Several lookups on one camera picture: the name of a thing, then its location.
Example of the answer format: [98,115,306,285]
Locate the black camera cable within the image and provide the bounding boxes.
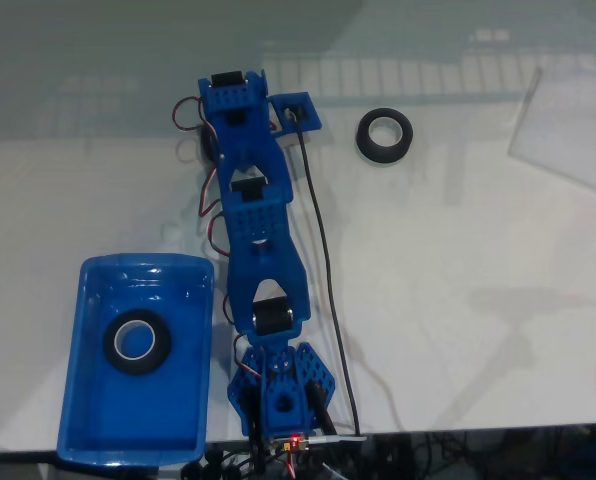
[286,108,363,442]

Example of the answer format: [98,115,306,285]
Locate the blue plastic bin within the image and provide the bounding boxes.
[55,253,216,466]

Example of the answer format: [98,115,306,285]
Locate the clear plastic sheet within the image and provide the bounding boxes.
[506,64,596,199]

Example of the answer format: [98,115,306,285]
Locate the black table clamp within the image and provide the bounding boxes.
[304,381,340,437]
[242,384,268,474]

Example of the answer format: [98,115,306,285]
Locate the controller board with red light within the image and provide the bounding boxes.
[269,433,313,455]

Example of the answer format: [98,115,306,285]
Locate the blue gripper camera box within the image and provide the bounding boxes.
[266,90,325,138]

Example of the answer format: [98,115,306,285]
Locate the tangled black cables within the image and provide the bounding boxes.
[322,424,596,480]

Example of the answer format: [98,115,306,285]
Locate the black tape roll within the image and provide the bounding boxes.
[199,123,223,165]
[101,308,174,377]
[355,106,415,166]

